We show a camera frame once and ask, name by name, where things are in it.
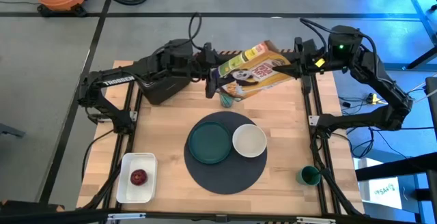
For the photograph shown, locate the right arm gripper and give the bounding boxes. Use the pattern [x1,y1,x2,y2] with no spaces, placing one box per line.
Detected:
[272,36,330,94]

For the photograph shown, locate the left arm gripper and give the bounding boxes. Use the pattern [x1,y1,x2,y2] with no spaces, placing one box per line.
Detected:
[194,42,219,99]

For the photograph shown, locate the yellow panda cereal box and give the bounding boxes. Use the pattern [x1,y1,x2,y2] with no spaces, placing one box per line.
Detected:
[210,40,301,102]

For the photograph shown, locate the green mug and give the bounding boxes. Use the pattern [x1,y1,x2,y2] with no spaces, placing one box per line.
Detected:
[296,165,322,186]

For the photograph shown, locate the red apple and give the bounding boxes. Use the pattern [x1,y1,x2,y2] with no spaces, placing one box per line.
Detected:
[130,169,149,186]

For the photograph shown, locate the teal glass tumbler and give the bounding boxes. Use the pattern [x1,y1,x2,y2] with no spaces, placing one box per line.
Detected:
[219,92,235,109]

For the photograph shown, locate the black two-slot toaster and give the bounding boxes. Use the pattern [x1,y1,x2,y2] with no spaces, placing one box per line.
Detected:
[138,72,192,106]

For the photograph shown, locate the white bowl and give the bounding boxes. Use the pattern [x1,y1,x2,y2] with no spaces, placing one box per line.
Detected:
[231,124,268,158]

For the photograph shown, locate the dark green plate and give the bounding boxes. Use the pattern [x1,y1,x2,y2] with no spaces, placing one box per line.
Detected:
[188,120,233,165]

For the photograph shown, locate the black metal stand foot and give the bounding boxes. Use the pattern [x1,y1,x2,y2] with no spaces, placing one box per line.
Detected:
[371,46,437,71]

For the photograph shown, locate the round dark grey placemat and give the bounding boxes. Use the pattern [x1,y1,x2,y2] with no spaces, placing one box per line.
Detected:
[183,111,268,195]

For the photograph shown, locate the black desk bar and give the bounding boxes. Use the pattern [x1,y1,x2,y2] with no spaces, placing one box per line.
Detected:
[354,152,437,182]

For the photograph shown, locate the black metal beam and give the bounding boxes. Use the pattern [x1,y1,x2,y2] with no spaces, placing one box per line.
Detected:
[401,0,437,46]

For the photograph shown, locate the black upright panel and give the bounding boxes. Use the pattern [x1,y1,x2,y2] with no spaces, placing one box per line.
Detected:
[425,76,437,170]

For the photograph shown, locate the white printed box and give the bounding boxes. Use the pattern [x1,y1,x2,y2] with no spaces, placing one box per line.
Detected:
[354,157,404,210]

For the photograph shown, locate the white rectangular tray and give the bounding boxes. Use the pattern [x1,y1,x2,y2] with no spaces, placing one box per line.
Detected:
[115,152,158,204]

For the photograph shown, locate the grey furniture foot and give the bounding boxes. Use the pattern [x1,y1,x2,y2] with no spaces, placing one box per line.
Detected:
[0,123,27,139]

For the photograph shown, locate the black case orange corners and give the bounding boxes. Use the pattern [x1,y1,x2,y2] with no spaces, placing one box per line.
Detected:
[0,199,66,224]

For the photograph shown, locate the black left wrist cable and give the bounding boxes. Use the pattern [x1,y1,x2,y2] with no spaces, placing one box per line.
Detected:
[188,12,203,51]

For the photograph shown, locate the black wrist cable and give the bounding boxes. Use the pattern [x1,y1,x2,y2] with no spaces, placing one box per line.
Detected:
[299,18,378,78]
[188,12,203,51]

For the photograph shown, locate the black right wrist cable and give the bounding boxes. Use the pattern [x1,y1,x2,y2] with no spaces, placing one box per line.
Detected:
[299,18,378,78]

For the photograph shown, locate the black floor cable loops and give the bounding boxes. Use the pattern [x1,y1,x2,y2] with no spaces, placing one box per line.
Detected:
[350,126,437,159]

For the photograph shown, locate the black cable harness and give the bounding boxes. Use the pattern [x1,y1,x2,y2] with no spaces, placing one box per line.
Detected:
[83,169,122,211]
[312,131,363,216]

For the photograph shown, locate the pale yellow floor cable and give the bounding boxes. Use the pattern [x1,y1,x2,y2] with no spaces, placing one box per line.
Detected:
[411,80,437,104]

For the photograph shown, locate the thin black table cable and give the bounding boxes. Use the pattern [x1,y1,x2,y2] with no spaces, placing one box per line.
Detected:
[81,129,115,182]

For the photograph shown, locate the silver metal bracket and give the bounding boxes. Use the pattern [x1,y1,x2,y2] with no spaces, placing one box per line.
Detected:
[296,216,337,224]
[107,212,147,221]

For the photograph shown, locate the black aluminium table frame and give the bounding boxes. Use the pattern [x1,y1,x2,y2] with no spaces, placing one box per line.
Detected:
[81,55,366,224]

